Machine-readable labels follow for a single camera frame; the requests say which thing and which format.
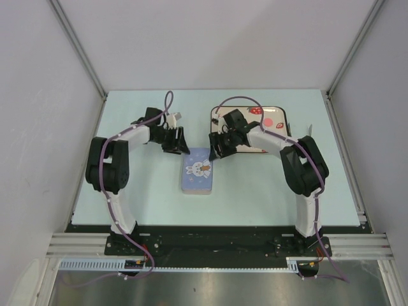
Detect silver tin lid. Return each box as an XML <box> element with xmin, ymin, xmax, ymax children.
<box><xmin>181</xmin><ymin>148</ymin><xmax>213</xmax><ymax>189</ymax></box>

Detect white cable duct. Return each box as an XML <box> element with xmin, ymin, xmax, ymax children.
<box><xmin>59</xmin><ymin>256</ymin><xmax>323</xmax><ymax>273</ymax></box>

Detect metal tongs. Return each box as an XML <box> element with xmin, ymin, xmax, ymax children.
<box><xmin>286</xmin><ymin>122</ymin><xmax>313</xmax><ymax>140</ymax></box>

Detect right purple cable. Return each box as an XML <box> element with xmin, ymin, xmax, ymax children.
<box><xmin>213</xmin><ymin>96</ymin><xmax>350</xmax><ymax>283</ymax></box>

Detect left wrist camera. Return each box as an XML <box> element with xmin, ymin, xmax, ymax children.
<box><xmin>166</xmin><ymin>112</ymin><xmax>182</xmax><ymax>129</ymax></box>

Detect white rectangular tin box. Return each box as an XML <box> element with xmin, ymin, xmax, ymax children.
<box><xmin>182</xmin><ymin>189</ymin><xmax>212</xmax><ymax>195</ymax></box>

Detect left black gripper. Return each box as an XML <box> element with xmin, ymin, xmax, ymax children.
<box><xmin>152</xmin><ymin>126</ymin><xmax>189</xmax><ymax>155</ymax></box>

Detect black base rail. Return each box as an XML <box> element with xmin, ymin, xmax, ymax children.
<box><xmin>63</xmin><ymin>224</ymin><xmax>332</xmax><ymax>268</ymax></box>

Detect strawberry print tray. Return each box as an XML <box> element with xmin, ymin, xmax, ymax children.
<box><xmin>210</xmin><ymin>106</ymin><xmax>288</xmax><ymax>136</ymax></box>

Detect pink round cookie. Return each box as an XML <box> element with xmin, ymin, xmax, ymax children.
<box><xmin>263</xmin><ymin>118</ymin><xmax>273</xmax><ymax>127</ymax></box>

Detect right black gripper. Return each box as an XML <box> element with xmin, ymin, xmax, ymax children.
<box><xmin>209</xmin><ymin>129</ymin><xmax>238</xmax><ymax>161</ymax></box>

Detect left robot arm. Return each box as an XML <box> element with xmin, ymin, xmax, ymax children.
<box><xmin>85</xmin><ymin>107</ymin><xmax>190</xmax><ymax>255</ymax></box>

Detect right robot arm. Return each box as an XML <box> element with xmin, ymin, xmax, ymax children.
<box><xmin>209</xmin><ymin>109</ymin><xmax>329</xmax><ymax>256</ymax></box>

